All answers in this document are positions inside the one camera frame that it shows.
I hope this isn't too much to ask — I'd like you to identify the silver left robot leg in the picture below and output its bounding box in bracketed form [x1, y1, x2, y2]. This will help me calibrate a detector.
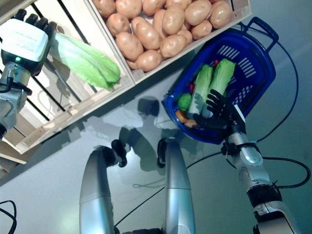
[79, 138, 128, 234]

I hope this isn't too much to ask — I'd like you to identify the brown potato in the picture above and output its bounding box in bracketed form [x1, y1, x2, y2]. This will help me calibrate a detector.
[159, 34, 188, 59]
[210, 0, 232, 29]
[136, 50, 163, 73]
[115, 31, 144, 61]
[191, 19, 213, 41]

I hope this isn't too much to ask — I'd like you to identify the green bell pepper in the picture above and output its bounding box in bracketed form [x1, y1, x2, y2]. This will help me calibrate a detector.
[177, 93, 193, 111]

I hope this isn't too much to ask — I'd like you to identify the silver right robot leg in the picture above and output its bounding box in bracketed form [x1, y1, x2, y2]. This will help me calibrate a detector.
[157, 137, 197, 234]

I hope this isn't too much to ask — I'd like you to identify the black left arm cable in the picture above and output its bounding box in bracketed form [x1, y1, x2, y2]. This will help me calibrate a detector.
[0, 199, 18, 234]

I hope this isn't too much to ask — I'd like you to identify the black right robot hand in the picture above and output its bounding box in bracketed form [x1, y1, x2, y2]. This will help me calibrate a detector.
[192, 89, 247, 134]

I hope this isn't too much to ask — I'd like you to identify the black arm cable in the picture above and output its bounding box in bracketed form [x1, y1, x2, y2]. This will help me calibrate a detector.
[185, 40, 309, 190]
[0, 199, 18, 234]

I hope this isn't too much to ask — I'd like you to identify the blue plastic shopping basket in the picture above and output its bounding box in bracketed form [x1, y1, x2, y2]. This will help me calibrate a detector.
[161, 16, 280, 145]

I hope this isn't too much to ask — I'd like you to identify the green napa cabbage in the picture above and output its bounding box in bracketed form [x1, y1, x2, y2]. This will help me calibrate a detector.
[187, 63, 214, 115]
[50, 31, 122, 92]
[201, 58, 236, 117]

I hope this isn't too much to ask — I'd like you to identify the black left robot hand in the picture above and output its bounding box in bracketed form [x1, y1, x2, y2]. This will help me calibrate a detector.
[0, 8, 58, 75]

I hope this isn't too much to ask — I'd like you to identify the wooden display shelf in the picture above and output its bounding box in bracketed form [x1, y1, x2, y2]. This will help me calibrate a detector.
[0, 142, 29, 187]

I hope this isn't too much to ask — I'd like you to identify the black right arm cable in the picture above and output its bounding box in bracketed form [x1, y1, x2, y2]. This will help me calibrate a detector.
[185, 40, 309, 190]

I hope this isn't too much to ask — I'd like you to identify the silver robot leg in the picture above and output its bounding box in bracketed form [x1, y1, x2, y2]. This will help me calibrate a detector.
[79, 138, 128, 234]
[157, 137, 197, 234]

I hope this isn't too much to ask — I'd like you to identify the light wooden slat crate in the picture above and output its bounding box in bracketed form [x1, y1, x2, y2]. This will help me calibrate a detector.
[84, 0, 253, 85]
[0, 0, 137, 156]

